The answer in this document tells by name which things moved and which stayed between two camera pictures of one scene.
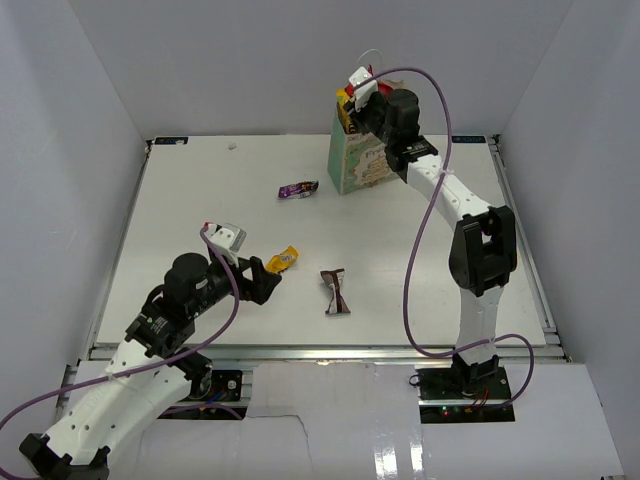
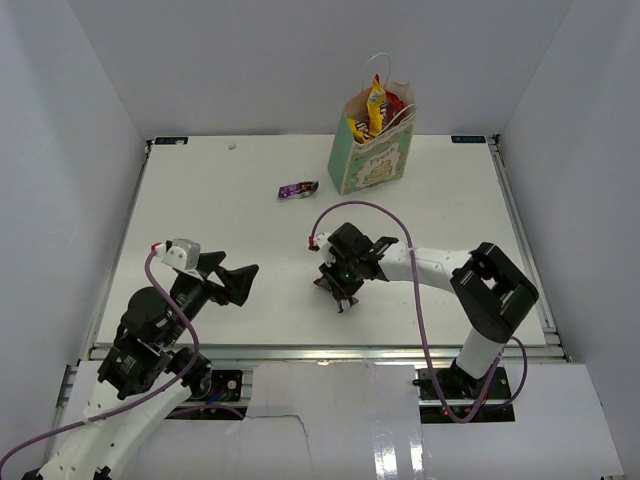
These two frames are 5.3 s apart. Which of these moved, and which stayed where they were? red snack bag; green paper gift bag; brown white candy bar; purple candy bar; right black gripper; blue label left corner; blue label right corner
Moved: brown white candy bar; red snack bag; right black gripper
Stayed: green paper gift bag; blue label left corner; blue label right corner; purple candy bar
